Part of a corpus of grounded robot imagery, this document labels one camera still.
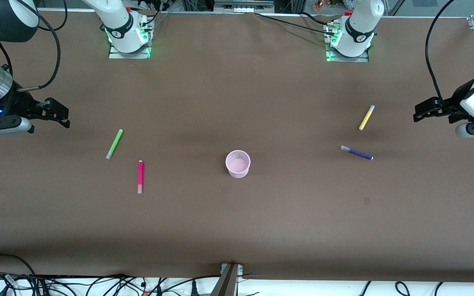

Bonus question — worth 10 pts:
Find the purple pen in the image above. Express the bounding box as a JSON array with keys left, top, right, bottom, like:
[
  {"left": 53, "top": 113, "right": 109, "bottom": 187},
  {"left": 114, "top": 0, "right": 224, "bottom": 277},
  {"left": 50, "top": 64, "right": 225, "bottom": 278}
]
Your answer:
[{"left": 340, "top": 145, "right": 374, "bottom": 160}]

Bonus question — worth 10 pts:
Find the pink pen holder cup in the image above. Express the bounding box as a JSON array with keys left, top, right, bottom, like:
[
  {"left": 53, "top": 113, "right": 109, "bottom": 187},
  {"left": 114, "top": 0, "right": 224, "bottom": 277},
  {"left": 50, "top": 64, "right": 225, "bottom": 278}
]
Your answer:
[{"left": 225, "top": 150, "right": 251, "bottom": 178}]

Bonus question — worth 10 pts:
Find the yellow pen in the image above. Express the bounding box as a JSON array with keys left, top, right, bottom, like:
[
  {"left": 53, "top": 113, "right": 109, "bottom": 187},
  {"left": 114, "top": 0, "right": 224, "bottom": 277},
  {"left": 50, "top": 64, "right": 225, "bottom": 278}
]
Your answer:
[{"left": 358, "top": 105, "right": 375, "bottom": 131}]

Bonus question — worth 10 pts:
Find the green pen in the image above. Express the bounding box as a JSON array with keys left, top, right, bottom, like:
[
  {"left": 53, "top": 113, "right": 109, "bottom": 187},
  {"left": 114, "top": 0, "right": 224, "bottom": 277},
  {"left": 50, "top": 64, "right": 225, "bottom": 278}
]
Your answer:
[{"left": 105, "top": 129, "right": 123, "bottom": 160}]

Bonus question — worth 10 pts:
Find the grey equipment box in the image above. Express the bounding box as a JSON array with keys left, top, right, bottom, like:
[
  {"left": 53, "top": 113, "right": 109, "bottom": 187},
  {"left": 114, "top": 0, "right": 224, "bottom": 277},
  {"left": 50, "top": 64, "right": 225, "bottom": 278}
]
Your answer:
[{"left": 214, "top": 0, "right": 275, "bottom": 14}]

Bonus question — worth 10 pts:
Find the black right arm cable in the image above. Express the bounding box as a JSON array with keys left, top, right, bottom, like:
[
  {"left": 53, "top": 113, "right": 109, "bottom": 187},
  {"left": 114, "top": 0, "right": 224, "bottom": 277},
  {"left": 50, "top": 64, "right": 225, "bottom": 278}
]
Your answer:
[{"left": 0, "top": 0, "right": 68, "bottom": 92}]

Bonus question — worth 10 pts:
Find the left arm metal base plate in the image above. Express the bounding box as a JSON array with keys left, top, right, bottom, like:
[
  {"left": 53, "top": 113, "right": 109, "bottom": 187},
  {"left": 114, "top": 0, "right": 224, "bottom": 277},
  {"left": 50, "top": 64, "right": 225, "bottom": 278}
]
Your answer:
[{"left": 326, "top": 45, "right": 370, "bottom": 63}]

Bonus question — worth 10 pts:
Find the looping black cable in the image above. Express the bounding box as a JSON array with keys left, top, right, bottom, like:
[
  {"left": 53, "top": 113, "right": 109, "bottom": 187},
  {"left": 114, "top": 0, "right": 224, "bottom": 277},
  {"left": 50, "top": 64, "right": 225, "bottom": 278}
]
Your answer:
[{"left": 0, "top": 253, "right": 37, "bottom": 280}]

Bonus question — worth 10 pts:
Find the short black table cable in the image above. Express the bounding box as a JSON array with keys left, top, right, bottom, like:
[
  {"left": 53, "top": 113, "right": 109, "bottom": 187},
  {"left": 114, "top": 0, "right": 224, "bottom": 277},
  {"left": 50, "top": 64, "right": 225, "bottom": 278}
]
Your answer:
[{"left": 301, "top": 12, "right": 330, "bottom": 25}]

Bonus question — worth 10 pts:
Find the long black table cable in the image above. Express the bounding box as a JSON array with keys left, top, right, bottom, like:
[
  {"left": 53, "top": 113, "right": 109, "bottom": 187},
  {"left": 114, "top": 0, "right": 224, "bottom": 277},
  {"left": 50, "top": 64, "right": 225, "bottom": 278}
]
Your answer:
[{"left": 255, "top": 12, "right": 336, "bottom": 34}]

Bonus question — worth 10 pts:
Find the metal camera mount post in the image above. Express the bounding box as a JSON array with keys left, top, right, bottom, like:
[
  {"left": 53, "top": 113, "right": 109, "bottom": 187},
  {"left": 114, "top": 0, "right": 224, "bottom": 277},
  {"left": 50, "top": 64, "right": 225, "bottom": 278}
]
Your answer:
[{"left": 210, "top": 263, "right": 244, "bottom": 296}]

